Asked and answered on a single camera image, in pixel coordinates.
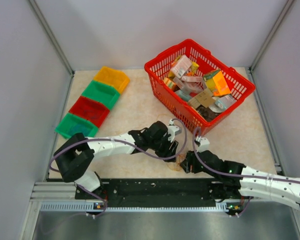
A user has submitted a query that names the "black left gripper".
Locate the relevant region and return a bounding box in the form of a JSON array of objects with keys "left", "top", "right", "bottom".
[{"left": 149, "top": 133, "right": 178, "bottom": 163}]

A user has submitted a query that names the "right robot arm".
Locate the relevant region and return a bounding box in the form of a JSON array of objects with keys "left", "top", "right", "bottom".
[{"left": 180, "top": 150, "right": 300, "bottom": 211}]

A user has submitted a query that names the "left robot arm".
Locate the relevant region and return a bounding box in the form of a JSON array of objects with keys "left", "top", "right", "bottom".
[{"left": 53, "top": 120, "right": 182, "bottom": 199}]

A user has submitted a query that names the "brown cardboard box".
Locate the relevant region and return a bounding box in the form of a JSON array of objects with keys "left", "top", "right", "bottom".
[{"left": 188, "top": 88, "right": 216, "bottom": 109}]

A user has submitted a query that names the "green plastic bin rear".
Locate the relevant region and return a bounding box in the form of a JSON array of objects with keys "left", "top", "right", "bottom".
[{"left": 81, "top": 80, "right": 120, "bottom": 110}]

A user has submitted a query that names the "green plastic bin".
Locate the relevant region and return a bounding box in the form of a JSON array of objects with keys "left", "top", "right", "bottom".
[
  {"left": 81, "top": 80, "right": 120, "bottom": 110},
  {"left": 55, "top": 113, "right": 99, "bottom": 139}
]

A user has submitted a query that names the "red plastic bin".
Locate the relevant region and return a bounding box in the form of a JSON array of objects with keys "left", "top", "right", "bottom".
[{"left": 68, "top": 96, "right": 110, "bottom": 128}]

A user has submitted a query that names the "yellow plastic bin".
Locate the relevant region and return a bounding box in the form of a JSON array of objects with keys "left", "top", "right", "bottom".
[{"left": 93, "top": 66, "right": 130, "bottom": 94}]

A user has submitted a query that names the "red shopping basket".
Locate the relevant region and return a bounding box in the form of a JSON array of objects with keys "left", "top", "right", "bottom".
[{"left": 143, "top": 38, "right": 256, "bottom": 140}]

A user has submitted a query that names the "pink box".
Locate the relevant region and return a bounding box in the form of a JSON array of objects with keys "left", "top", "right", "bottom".
[{"left": 170, "top": 54, "right": 192, "bottom": 79}]

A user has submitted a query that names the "orange green carton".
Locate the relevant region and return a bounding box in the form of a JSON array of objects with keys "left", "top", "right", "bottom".
[{"left": 202, "top": 69, "right": 231, "bottom": 97}]

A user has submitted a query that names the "green plastic bin front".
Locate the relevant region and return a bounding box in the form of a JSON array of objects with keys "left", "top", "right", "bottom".
[{"left": 55, "top": 113, "right": 99, "bottom": 139}]

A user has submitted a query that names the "metal front plate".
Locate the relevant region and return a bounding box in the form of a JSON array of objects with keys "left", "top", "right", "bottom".
[{"left": 33, "top": 201, "right": 300, "bottom": 240}]

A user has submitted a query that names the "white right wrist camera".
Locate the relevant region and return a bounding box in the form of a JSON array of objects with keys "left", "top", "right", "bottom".
[{"left": 194, "top": 136, "right": 210, "bottom": 153}]

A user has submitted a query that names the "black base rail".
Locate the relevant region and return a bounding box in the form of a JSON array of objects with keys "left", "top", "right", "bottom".
[{"left": 74, "top": 177, "right": 243, "bottom": 208}]

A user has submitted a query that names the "blue wire in bin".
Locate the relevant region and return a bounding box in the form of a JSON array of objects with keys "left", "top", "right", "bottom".
[{"left": 67, "top": 123, "right": 90, "bottom": 137}]

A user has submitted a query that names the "grey slotted cable duct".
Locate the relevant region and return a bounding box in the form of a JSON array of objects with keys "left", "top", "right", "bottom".
[{"left": 39, "top": 201, "right": 231, "bottom": 213}]

